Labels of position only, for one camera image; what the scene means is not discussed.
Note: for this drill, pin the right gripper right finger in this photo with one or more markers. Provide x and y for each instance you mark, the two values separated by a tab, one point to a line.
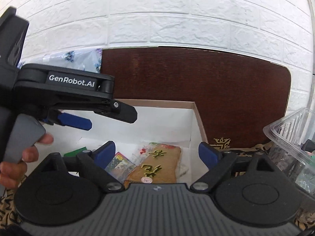
219	166

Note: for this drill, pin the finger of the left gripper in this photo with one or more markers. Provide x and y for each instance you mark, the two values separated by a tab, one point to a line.
73	120
117	110

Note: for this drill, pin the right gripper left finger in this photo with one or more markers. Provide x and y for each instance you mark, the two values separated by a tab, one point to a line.
92	166

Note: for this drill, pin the green packet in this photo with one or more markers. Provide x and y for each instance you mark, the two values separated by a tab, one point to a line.
75	152

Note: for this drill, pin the blue red card box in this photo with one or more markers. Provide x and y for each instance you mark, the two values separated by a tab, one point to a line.
120	167

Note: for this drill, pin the brown insole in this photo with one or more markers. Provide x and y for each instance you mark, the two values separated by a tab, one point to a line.
160	165

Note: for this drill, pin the person's left hand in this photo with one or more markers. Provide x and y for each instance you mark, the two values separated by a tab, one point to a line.
12	174

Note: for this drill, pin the floral plastic bag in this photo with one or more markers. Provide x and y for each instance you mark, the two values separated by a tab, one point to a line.
85	59

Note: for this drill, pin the tan cardboard storage box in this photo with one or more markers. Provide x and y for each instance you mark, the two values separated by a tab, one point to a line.
171	122

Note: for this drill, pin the dark brown wooden board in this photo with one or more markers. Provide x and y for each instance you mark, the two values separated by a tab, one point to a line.
236	95

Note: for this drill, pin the clear plastic container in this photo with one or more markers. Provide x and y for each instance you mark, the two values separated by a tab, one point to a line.
293	147

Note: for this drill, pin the letter print table cloth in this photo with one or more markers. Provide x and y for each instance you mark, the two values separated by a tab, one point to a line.
9	216

